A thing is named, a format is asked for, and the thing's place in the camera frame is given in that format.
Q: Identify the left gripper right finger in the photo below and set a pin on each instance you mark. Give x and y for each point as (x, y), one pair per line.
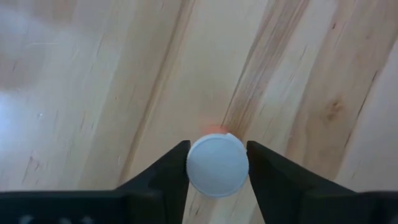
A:
(276, 193)

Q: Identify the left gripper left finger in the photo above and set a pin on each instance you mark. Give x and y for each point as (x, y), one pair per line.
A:
(161, 193)

